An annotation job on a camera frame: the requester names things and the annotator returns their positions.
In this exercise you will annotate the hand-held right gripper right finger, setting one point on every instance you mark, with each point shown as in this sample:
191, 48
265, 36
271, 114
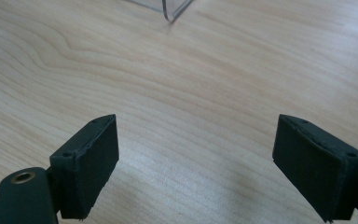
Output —
317, 168

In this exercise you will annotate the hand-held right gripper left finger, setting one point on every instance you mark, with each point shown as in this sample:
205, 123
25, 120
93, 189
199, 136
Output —
85, 171

